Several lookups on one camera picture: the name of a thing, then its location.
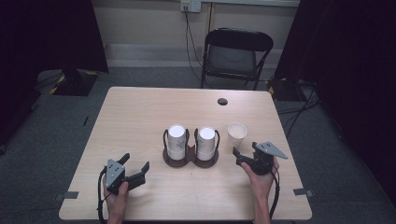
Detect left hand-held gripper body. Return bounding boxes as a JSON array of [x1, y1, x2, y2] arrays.
[[105, 158, 143, 197]]

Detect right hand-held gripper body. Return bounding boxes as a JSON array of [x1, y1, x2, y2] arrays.
[[250, 141, 289, 176]]

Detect single white paper cup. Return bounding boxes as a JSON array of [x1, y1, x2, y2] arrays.
[[227, 121, 248, 148]]

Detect stack of white paper cups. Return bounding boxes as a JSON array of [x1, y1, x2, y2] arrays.
[[196, 125, 217, 162], [166, 124, 188, 161]]

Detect dark double cup holder rack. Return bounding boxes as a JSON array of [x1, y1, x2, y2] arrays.
[[162, 127, 221, 169]]

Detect person's right hand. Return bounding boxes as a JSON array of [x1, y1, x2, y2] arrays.
[[240, 156, 281, 201]]

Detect person's left hand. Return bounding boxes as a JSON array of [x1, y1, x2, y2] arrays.
[[102, 180, 130, 217]]

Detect grey tape piece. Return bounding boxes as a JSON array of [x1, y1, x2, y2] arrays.
[[54, 190, 79, 202], [292, 188, 314, 199]]

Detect black stand base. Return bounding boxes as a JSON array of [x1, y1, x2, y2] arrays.
[[49, 68, 100, 97], [266, 77, 309, 103]]

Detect black folding chair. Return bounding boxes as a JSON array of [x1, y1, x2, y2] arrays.
[[200, 27, 276, 91]]

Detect dark curtain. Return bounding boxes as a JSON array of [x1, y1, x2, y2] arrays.
[[273, 0, 396, 208], [0, 0, 109, 150]]

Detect left hand-held gripper black cable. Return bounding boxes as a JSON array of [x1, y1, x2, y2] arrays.
[[96, 166, 112, 224]]

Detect hand-held gripper black cable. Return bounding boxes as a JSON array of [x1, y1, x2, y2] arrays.
[[268, 164, 282, 221], [96, 166, 112, 224]]

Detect right hand-held gripper black cable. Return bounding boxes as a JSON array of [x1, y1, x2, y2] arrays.
[[268, 164, 282, 221]]

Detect black floor cables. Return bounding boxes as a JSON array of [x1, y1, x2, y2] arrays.
[[276, 79, 322, 140]]

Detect black wall socket cable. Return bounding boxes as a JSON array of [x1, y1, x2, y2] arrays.
[[184, 6, 208, 85]]

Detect white wall socket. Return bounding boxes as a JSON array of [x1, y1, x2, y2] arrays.
[[179, 0, 203, 14]]

